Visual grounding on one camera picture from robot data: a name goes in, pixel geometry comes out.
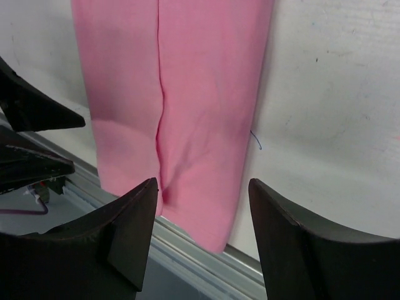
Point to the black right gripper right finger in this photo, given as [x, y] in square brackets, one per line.
[306, 256]

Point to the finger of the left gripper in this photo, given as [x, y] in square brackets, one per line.
[28, 109]
[24, 163]

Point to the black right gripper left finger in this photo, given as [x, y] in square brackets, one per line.
[101, 255]

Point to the pink polo shirt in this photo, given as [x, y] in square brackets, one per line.
[172, 88]

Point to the aluminium mounting rail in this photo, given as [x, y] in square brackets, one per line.
[178, 269]

